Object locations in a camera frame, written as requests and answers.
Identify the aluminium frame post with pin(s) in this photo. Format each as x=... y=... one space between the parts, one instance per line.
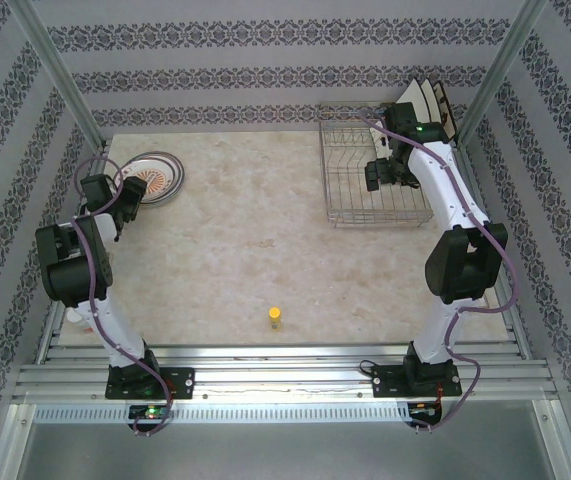
x=502 y=65
x=55 y=70

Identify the small circuit board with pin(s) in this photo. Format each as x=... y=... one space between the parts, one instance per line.
x=422 y=409

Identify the white jar orange label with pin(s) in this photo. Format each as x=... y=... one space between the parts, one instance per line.
x=76 y=320

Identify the circuit board green light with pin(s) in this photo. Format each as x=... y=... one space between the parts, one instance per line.
x=150 y=412

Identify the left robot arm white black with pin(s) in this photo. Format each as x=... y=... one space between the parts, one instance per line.
x=70 y=270

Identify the large round patterned plate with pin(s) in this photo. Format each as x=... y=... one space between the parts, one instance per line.
x=179 y=170

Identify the white square plate dark rim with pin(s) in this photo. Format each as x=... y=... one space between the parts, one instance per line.
x=432 y=105
x=412 y=100

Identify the aluminium mounting rails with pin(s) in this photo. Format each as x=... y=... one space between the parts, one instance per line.
x=285 y=372

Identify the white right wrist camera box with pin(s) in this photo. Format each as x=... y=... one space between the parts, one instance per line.
x=383 y=139

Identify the grey metal panel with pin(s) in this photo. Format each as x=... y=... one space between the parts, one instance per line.
x=285 y=450

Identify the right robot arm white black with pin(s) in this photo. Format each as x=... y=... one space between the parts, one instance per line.
x=465 y=265

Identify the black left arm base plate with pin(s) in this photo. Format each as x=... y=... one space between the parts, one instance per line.
x=182 y=382

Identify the small round patterned plate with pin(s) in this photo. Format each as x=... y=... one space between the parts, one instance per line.
x=157 y=177

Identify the small yellow bottle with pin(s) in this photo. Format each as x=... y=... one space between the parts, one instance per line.
x=275 y=320

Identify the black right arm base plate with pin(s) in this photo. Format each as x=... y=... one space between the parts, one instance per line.
x=390 y=385

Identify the aluminium side rail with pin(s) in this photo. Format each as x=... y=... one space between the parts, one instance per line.
x=470 y=167
x=96 y=170

